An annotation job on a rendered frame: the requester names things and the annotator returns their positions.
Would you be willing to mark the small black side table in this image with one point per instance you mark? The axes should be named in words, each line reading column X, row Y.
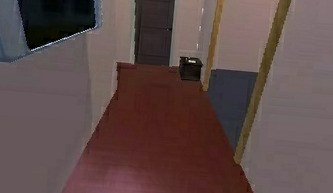
column 190, row 70

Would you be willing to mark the small white flat object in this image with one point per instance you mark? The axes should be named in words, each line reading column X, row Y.
column 192, row 61

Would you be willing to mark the dark brown room door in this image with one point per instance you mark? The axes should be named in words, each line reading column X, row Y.
column 154, row 26

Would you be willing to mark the tan wooden door frame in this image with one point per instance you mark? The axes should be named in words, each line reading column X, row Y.
column 263, row 76

